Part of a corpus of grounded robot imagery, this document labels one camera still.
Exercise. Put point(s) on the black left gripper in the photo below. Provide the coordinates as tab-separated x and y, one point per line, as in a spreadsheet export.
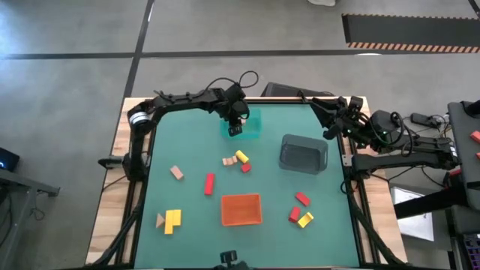
236	105

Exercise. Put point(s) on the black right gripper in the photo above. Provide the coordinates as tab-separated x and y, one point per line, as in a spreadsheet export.
356	125

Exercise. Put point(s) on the yellow cylinder block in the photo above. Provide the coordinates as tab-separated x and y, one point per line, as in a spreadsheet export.
242	156

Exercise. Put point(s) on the pale wood stepped block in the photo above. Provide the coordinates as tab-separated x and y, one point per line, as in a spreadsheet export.
229	161

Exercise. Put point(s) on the small red block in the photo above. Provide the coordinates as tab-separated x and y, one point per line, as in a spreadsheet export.
246	167

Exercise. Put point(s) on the red rectangular block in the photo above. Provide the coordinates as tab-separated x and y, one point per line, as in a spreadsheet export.
294	214
302	198

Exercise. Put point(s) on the long red block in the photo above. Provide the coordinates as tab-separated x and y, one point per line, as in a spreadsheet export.
209	183

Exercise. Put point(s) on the pale wood rectangular block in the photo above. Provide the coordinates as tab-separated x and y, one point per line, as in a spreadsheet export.
176	172

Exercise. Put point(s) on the yellow arch block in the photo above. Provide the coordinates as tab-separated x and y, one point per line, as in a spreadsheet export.
305	219

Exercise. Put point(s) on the yellow rectangular block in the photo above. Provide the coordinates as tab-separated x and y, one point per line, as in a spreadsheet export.
177	217

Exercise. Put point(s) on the pale wood triangle block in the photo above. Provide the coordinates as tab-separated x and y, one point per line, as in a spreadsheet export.
160	220

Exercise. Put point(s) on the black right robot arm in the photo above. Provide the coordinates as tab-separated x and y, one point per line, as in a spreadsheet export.
412	161

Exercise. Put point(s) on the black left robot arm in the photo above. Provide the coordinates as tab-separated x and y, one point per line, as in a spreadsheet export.
180	99

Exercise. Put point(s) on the teal plastic bin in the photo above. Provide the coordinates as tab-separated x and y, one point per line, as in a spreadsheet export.
253	129

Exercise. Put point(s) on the grey plastic bin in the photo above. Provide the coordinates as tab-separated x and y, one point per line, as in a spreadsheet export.
303	155

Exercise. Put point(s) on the black box behind table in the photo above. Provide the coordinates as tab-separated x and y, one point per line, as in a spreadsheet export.
285	90

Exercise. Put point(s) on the black power strip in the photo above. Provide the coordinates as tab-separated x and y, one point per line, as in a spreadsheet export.
423	119

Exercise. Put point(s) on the orange plastic bin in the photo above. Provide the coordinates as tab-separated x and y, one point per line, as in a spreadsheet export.
242	210

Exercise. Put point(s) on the black hazard-striped floor mat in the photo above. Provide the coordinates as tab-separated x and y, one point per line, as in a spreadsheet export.
408	32

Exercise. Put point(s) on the person's white shoe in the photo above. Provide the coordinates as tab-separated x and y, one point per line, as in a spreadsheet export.
321	2

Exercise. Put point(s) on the black stand leg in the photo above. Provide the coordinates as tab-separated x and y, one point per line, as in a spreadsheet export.
427	204

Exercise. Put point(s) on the white paper sheet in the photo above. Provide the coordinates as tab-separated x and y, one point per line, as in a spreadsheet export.
412	221

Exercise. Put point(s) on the small red clamp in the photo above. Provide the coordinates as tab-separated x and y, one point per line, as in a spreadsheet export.
454	173

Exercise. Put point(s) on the long yellow block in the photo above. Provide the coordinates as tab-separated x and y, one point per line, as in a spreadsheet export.
169	222

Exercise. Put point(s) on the black side table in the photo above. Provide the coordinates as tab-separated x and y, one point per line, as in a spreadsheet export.
467	157

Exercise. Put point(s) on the red block on side table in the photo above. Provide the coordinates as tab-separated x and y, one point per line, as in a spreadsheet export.
475	136

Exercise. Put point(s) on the green table mat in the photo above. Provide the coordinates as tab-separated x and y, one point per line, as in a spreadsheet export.
187	243

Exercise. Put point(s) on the backlit keyboard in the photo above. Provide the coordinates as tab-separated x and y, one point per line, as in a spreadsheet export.
472	249

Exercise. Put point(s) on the grey desk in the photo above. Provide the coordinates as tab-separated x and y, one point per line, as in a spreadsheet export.
18	183

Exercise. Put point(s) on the black device with blue light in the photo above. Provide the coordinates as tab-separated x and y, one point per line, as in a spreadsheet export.
7	159

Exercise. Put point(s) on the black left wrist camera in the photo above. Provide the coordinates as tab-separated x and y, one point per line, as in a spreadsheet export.
234	131

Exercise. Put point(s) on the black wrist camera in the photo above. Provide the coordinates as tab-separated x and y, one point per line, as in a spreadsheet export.
234	131
356	103

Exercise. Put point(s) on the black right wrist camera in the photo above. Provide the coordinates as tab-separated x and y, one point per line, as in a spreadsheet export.
356	103

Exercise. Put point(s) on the grey metal bracket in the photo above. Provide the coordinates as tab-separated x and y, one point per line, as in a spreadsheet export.
347	160

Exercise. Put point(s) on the black aluminium table frame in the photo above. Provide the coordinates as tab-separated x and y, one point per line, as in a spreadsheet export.
285	101

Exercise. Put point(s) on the black table-level camera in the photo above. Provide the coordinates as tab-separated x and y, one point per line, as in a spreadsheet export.
228	258

